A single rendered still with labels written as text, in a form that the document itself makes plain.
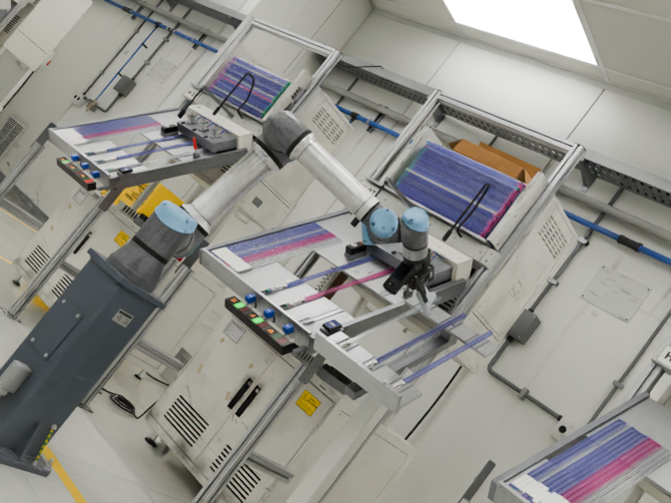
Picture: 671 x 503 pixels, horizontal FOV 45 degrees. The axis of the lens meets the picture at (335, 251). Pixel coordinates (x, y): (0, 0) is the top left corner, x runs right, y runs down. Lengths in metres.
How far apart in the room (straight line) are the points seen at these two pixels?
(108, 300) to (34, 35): 4.92
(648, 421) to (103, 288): 1.59
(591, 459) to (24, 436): 1.50
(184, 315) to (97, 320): 2.05
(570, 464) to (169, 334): 2.45
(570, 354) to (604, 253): 0.60
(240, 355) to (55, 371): 1.10
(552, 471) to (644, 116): 3.13
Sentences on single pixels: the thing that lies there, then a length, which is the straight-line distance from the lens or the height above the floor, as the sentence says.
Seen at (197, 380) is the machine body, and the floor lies 0.31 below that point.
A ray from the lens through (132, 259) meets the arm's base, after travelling 2.22.
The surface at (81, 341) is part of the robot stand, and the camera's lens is 2.21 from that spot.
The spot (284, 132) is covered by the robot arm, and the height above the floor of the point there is 1.12.
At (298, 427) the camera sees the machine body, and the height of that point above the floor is 0.44.
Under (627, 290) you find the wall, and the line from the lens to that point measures 4.51.
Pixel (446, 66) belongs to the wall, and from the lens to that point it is 5.86.
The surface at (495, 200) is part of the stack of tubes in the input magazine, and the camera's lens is 3.12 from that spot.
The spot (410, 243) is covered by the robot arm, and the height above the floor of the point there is 1.11.
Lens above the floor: 0.74
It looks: 5 degrees up
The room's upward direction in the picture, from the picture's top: 38 degrees clockwise
